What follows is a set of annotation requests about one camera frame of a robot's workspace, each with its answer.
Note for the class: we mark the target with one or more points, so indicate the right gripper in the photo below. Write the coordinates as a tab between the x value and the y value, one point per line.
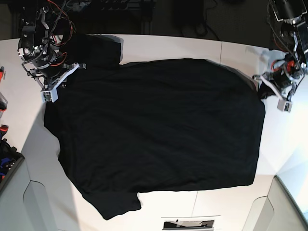
48	77

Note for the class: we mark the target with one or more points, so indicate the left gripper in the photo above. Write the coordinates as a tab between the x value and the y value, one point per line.
278	84

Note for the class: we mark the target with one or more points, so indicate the black t-shirt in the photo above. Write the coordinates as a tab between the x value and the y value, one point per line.
167	125

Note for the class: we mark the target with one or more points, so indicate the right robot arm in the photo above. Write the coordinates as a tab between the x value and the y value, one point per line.
46	28

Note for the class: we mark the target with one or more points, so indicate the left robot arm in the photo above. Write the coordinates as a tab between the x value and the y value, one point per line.
287	20

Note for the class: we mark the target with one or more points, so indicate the orange grey tool at edge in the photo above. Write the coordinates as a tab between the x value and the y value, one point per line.
3	99

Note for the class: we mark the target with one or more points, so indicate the grey bin with clothes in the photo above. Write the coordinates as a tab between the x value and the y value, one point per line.
10	159

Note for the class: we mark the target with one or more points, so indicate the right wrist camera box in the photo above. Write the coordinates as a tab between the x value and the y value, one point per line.
49	95

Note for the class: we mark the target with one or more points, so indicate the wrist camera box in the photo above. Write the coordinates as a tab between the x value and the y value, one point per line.
49	95
284	105

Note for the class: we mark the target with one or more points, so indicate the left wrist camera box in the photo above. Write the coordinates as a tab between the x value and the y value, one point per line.
284	105

